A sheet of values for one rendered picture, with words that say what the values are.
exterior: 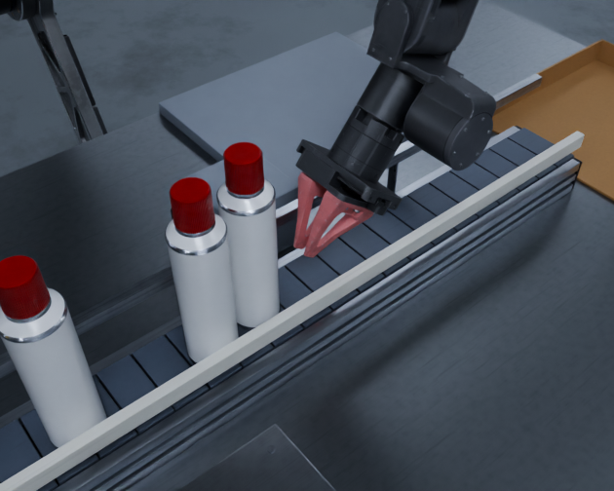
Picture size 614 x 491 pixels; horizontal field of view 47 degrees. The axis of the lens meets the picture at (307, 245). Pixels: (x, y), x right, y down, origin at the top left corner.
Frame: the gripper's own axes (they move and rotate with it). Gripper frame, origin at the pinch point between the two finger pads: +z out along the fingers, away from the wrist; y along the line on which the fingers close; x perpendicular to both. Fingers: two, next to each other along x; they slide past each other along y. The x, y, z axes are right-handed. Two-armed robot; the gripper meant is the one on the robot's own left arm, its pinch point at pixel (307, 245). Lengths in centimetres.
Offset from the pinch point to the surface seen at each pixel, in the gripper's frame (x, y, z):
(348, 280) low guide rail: 2.5, 4.9, 0.8
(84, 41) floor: 114, -228, 28
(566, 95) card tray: 53, -8, -31
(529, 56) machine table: 58, -20, -35
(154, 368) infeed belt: -10.6, -0.8, 16.3
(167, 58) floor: 128, -193, 16
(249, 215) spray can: -12.6, 1.8, -2.5
